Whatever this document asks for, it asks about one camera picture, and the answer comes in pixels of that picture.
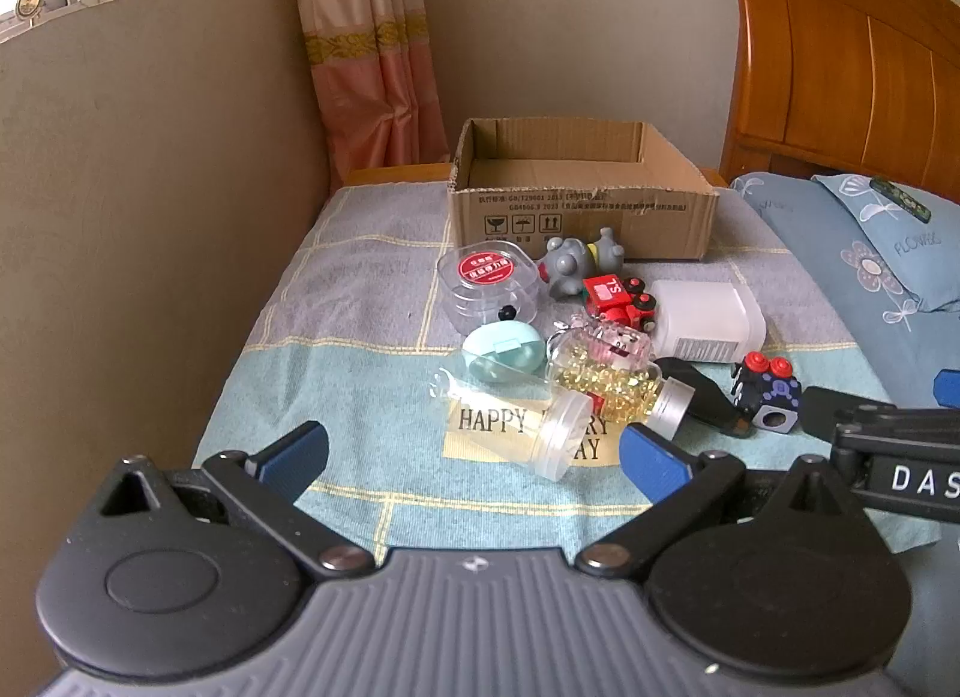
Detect clear bottle of yellow capsules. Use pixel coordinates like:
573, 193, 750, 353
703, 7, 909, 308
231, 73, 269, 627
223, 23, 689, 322
546, 337, 697, 435

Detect wooden bedside table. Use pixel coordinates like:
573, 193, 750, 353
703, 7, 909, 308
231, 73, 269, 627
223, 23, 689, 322
343, 163, 730, 190

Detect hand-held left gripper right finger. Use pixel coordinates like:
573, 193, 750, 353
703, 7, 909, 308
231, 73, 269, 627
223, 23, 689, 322
574, 422, 869, 579

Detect black fidget cube red buttons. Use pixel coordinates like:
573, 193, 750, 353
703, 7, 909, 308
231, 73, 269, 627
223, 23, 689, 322
729, 353, 803, 434

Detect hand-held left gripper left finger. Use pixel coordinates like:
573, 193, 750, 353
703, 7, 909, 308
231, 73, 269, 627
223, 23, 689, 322
99, 421, 376, 579

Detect pink clear keychain bottle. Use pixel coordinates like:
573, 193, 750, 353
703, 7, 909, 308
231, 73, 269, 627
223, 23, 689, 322
551, 313, 652, 362

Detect checked printed blanket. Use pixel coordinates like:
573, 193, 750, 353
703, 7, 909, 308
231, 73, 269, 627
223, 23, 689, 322
191, 183, 942, 570

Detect pink patterned curtain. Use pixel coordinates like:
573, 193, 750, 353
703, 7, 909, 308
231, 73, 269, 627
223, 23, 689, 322
289, 0, 451, 190

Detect cardboard box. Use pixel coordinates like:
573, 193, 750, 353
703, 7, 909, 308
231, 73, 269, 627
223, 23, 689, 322
448, 117, 721, 263

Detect grey rubber animal toy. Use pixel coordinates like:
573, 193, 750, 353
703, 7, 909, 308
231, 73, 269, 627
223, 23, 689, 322
540, 228, 629, 301

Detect wooden bed headboard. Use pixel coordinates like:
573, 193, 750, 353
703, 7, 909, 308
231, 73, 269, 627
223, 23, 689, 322
718, 0, 960, 207

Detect empty clear plastic jar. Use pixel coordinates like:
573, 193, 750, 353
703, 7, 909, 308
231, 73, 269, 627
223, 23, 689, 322
429, 367, 593, 482

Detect white plastic bottle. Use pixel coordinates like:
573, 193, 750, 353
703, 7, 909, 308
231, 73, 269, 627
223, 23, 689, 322
646, 279, 767, 362

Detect clear round container red label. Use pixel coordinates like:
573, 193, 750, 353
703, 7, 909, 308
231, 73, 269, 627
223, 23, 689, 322
436, 239, 542, 337

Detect black flat plastic piece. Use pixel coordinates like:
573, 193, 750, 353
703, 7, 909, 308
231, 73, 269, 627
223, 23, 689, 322
660, 358, 753, 437

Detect teal pill case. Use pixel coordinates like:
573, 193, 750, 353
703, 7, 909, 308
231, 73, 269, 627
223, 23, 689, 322
461, 320, 541, 384

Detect red toy train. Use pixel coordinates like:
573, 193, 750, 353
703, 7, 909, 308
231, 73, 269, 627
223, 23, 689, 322
581, 275, 665, 331

